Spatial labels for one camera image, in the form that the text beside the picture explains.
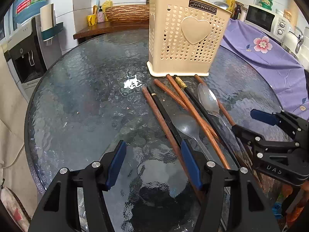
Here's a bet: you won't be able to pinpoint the yellow soap bottle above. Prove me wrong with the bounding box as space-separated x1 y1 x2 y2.
102 0 113 21

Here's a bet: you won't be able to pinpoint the purple floral cloth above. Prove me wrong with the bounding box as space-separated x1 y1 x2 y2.
221 19 308 120

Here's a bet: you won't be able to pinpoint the green instant noodle cups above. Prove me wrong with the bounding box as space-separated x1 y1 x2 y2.
258 0 273 10

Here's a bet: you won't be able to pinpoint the pink soap bottle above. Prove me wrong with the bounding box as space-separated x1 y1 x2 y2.
97 6 105 23

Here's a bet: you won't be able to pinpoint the dark wooden counter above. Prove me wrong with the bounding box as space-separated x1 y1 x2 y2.
73 21 149 44

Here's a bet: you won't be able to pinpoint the black chopstick gold end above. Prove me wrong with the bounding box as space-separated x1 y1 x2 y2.
172 75 244 168

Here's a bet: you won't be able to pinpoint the white kettle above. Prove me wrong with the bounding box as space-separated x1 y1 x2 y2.
281 26 304 59

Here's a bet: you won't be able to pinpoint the yellow mug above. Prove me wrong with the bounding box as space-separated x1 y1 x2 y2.
87 14 97 26

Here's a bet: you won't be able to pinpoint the round glass table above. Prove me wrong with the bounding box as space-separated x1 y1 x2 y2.
25 29 289 231

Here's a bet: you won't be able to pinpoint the paper cup holder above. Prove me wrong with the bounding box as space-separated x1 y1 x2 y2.
40 3 64 46

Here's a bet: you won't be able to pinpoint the wooden sink basin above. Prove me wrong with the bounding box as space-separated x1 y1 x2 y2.
105 4 149 24

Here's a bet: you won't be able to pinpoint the dark glass bottle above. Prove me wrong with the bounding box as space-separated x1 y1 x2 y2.
233 4 241 20

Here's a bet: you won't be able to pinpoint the clear plastic spoon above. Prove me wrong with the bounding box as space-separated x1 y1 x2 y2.
197 83 243 159

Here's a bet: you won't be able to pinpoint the beige cloth cover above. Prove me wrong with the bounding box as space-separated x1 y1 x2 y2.
1 50 38 216

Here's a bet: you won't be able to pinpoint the water dispenser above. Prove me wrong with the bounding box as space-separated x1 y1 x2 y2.
7 15 62 91

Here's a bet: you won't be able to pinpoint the yellow roll package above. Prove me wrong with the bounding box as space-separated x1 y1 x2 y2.
226 0 236 13

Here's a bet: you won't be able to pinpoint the white microwave oven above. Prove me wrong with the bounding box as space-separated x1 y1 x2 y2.
244 5 293 43

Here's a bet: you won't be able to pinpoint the blue water jug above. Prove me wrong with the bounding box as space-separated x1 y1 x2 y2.
13 0 47 24

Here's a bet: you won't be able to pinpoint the beige plastic utensil holder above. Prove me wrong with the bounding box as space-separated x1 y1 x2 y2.
147 0 231 77

